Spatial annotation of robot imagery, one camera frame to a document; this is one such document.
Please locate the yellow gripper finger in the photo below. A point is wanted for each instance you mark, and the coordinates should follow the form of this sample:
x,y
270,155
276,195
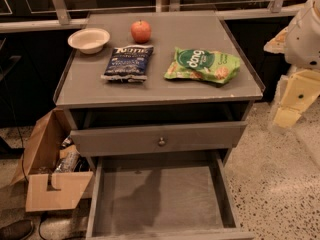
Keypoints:
x,y
302,89

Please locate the green rice chip bag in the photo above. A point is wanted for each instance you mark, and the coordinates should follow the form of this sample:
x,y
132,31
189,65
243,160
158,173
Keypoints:
x,y
203,65

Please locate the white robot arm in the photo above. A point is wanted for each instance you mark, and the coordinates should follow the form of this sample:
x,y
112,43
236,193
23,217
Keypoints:
x,y
299,42

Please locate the grey wooden drawer cabinet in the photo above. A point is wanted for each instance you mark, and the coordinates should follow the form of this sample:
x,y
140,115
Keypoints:
x,y
90,102

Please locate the blue kettle chip bag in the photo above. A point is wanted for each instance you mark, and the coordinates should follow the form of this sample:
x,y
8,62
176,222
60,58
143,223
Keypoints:
x,y
128,64

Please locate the open grey middle drawer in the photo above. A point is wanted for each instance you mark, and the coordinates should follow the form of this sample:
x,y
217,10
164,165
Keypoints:
x,y
168,196

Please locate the grey top drawer with knob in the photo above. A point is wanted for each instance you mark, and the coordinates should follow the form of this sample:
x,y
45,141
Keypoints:
x,y
158,139

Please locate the red apple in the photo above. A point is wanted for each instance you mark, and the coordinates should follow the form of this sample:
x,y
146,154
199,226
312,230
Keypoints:
x,y
140,31

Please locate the white paper bowl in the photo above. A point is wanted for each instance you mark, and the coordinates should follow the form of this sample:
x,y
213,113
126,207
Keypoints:
x,y
89,40

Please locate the plastic water bottle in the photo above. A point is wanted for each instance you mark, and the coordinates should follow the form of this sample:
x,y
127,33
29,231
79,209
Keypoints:
x,y
68,163

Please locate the brown cardboard box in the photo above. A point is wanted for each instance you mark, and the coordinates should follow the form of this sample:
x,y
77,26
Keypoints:
x,y
48,190

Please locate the dark shoe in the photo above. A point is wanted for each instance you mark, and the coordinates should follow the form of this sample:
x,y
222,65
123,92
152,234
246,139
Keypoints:
x,y
19,230

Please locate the metal railing frame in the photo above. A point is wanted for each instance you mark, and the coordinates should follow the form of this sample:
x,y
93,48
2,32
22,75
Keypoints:
x,y
38,15

